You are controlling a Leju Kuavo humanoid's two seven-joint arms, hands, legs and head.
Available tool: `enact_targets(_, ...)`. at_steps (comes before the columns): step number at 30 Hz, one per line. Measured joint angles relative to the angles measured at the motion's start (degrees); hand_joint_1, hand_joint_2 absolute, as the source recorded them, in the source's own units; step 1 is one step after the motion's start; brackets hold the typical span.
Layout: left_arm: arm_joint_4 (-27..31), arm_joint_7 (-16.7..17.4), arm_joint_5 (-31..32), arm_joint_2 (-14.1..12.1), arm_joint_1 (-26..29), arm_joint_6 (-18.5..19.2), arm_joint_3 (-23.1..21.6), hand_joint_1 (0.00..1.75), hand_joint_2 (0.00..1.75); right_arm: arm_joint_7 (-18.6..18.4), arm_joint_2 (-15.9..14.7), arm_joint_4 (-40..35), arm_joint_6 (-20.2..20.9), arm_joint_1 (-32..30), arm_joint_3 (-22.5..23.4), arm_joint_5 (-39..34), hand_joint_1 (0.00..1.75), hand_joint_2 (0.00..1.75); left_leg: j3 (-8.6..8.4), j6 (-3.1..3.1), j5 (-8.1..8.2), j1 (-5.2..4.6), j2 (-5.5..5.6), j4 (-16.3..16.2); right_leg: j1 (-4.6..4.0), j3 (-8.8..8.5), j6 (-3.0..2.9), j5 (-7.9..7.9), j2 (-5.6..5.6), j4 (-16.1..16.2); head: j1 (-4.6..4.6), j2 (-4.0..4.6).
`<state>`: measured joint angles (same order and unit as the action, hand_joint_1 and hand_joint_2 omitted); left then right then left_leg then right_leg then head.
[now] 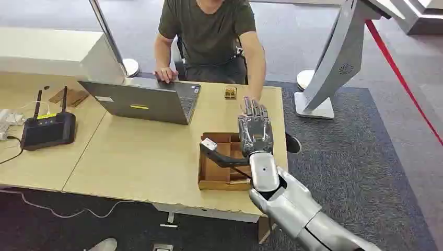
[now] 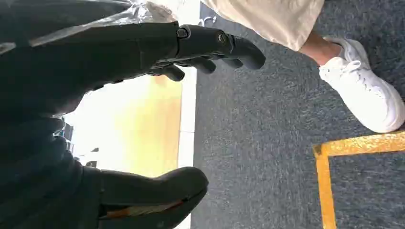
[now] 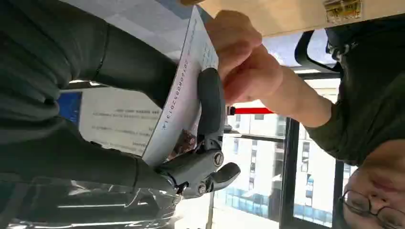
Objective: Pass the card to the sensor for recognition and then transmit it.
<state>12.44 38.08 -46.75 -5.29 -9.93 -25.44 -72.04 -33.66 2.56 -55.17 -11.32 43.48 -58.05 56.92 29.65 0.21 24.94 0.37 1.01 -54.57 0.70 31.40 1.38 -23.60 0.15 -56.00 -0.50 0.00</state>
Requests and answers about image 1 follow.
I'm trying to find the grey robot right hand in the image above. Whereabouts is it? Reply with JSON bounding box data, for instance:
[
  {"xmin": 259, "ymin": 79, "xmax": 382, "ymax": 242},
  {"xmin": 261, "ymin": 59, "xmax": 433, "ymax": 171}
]
[{"xmin": 238, "ymin": 97, "xmax": 274, "ymax": 157}]

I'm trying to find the person's right hand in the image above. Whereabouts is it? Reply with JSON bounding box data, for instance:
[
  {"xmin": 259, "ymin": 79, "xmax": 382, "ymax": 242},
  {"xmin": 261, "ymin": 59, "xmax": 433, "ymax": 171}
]
[{"xmin": 154, "ymin": 67, "xmax": 179, "ymax": 84}]

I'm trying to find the black office chair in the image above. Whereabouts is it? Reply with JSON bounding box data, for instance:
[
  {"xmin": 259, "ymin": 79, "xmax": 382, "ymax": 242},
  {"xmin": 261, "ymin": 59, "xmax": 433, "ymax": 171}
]
[{"xmin": 173, "ymin": 33, "xmax": 250, "ymax": 85}]

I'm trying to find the grey laptop with yellow sticker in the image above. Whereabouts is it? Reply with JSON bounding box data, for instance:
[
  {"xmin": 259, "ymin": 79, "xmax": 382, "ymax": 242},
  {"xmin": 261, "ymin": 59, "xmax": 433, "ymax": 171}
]
[{"xmin": 77, "ymin": 76, "xmax": 202, "ymax": 126}]

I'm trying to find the black shoe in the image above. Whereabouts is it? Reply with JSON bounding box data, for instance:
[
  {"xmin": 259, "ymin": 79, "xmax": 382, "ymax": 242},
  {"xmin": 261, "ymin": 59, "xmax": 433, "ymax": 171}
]
[{"xmin": 285, "ymin": 132, "xmax": 302, "ymax": 154}]

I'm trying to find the person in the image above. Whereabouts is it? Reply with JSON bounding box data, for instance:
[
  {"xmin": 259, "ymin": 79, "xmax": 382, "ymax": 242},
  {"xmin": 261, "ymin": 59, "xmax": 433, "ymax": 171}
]
[{"xmin": 153, "ymin": 0, "xmax": 267, "ymax": 105}]

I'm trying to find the wooden card box with compartments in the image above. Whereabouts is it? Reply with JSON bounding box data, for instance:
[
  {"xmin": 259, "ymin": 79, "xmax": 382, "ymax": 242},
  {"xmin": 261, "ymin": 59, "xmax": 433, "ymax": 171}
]
[{"xmin": 197, "ymin": 132, "xmax": 254, "ymax": 192}]

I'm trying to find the grey pole with round base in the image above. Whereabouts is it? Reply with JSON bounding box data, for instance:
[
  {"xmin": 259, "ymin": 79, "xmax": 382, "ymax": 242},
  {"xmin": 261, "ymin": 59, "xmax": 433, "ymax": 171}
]
[{"xmin": 89, "ymin": 0, "xmax": 141, "ymax": 78}]

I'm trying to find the round white stand base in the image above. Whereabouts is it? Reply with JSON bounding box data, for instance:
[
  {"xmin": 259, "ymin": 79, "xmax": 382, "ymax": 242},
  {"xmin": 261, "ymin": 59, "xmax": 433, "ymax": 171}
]
[{"xmin": 296, "ymin": 69, "xmax": 316, "ymax": 92}]

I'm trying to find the dark grey carpet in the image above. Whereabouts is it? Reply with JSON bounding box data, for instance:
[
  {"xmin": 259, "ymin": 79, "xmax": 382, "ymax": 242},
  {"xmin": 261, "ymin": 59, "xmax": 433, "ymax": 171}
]
[{"xmin": 0, "ymin": 72, "xmax": 437, "ymax": 251}]

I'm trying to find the brown cardboard piece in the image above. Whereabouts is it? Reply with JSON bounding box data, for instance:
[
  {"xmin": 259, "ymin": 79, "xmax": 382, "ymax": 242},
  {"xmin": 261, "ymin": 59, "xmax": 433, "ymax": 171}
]
[{"xmin": 48, "ymin": 88, "xmax": 90, "ymax": 108}]

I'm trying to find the grey curved kiosk stand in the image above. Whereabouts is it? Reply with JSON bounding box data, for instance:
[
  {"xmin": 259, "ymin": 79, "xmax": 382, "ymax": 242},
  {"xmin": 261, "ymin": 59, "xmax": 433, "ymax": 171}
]
[{"xmin": 294, "ymin": 0, "xmax": 406, "ymax": 121}]

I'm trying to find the white counter block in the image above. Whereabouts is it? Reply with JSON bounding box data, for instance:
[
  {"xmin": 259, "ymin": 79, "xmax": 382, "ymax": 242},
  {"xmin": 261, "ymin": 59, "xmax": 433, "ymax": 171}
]
[{"xmin": 0, "ymin": 27, "xmax": 126, "ymax": 86}]

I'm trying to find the black router with two antennas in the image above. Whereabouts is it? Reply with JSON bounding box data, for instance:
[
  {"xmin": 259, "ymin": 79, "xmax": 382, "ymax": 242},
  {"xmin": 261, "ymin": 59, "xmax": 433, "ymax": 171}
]
[{"xmin": 20, "ymin": 86, "xmax": 77, "ymax": 152}]

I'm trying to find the white shoe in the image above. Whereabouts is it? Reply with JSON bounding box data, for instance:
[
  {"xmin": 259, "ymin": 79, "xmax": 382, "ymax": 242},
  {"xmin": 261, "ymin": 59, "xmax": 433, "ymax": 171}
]
[{"xmin": 84, "ymin": 237, "xmax": 119, "ymax": 251}]

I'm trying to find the grey stepped platform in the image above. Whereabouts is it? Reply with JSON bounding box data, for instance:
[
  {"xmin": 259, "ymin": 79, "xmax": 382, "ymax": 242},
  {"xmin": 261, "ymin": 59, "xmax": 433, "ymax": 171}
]
[{"xmin": 390, "ymin": 0, "xmax": 443, "ymax": 36}]

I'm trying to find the pale wrist camera on black bracket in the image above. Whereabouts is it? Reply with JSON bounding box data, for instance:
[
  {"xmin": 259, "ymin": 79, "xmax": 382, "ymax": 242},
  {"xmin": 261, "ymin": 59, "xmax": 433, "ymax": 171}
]
[{"xmin": 199, "ymin": 137, "xmax": 251, "ymax": 169}]

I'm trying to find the white desk frame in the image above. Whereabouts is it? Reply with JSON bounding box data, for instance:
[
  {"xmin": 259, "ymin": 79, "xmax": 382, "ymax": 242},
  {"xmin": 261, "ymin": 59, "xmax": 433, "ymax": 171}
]
[{"xmin": 152, "ymin": 203, "xmax": 261, "ymax": 251}]

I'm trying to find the white power adapter with cables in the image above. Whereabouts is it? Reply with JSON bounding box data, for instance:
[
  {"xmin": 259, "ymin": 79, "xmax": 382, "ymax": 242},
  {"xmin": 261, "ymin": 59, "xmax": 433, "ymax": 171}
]
[{"xmin": 0, "ymin": 100, "xmax": 51, "ymax": 141}]

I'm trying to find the black cable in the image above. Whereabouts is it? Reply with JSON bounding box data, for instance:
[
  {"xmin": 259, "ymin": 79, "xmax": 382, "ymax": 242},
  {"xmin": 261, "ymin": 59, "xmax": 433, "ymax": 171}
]
[{"xmin": 0, "ymin": 136, "xmax": 24, "ymax": 166}]

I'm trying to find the white cable on floor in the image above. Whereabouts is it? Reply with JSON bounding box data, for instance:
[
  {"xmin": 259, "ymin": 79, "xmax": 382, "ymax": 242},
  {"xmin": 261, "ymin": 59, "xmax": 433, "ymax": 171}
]
[{"xmin": 0, "ymin": 189, "xmax": 139, "ymax": 219}]

